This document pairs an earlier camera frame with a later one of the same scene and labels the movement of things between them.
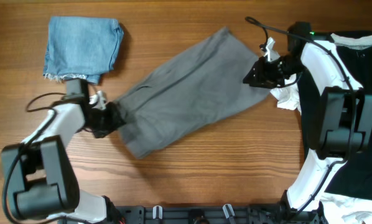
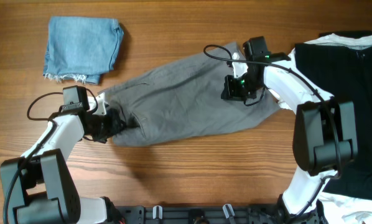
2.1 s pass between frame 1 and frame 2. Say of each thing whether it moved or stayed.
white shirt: stayed
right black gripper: moved
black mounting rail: stayed
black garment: stayed
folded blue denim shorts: stayed
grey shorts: moved
